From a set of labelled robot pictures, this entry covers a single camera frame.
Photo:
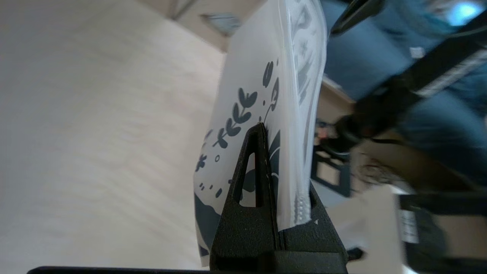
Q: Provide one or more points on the blue jeans person leg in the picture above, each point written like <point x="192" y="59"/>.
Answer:
<point x="361" y="57"/>

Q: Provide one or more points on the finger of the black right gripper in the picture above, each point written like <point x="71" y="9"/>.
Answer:
<point x="354" y="15"/>

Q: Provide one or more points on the light wood desk with hutch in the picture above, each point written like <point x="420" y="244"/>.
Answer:
<point x="95" y="133"/>

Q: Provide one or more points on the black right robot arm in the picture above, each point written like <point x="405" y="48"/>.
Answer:
<point x="437" y="68"/>

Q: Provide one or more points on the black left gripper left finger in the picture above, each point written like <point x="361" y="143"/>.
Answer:
<point x="236" y="236"/>

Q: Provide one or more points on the white horse-print zip pouch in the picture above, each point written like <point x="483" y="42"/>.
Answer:
<point x="251" y="57"/>

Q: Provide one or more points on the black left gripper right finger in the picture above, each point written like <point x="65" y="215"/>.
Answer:
<point x="319" y="239"/>

